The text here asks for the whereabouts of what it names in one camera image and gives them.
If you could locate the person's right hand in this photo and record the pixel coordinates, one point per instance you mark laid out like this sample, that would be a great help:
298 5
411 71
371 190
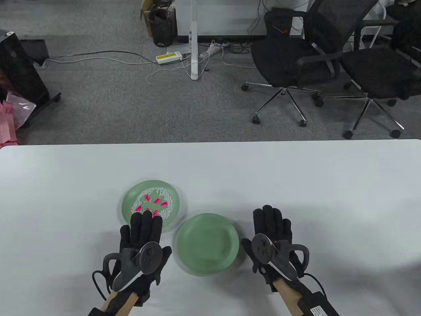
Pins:
269 220

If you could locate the person's left hand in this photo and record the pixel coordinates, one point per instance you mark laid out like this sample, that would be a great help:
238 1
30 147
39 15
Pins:
144 230

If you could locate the green plate with rice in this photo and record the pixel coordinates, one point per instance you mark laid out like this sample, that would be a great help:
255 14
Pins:
127 205

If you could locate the person's left forearm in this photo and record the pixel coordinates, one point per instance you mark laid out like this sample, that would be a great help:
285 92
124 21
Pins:
125 304

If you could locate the right gray black controller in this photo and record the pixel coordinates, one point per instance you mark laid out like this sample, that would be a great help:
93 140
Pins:
261 247

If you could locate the gray black controller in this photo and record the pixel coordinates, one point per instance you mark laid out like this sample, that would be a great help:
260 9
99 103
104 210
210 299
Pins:
261 247
149 260

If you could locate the left gray black controller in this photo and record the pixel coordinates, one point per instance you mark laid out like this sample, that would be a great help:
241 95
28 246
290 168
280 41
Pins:
149 260

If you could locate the black wrist sensor box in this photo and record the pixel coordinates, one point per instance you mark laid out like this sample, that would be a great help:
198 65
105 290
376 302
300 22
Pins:
317 307

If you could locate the black mesh office chair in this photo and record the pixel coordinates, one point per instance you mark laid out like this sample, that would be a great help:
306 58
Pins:
296 59
378 72

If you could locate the pink plastic bag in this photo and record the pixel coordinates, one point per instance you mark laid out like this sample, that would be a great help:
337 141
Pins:
10 125

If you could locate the yellow power strip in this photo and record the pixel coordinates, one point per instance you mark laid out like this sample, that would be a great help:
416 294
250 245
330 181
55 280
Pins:
168 58

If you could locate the white power strip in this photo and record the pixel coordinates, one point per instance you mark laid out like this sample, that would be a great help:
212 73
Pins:
213 49

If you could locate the white desk leg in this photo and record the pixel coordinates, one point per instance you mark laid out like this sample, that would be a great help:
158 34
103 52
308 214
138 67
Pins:
194 49

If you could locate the black trash bin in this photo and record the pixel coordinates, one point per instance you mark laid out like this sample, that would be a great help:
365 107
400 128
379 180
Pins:
162 31

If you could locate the black rolling cabinet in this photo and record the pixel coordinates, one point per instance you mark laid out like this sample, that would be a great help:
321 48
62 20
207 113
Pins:
19 72

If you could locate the white desk panel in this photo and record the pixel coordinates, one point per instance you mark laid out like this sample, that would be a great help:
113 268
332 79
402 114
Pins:
227 16

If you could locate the cardboard box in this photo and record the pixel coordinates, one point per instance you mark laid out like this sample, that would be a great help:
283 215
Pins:
146 19

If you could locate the white metal frame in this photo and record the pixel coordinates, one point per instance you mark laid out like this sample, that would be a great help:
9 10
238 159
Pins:
360 38

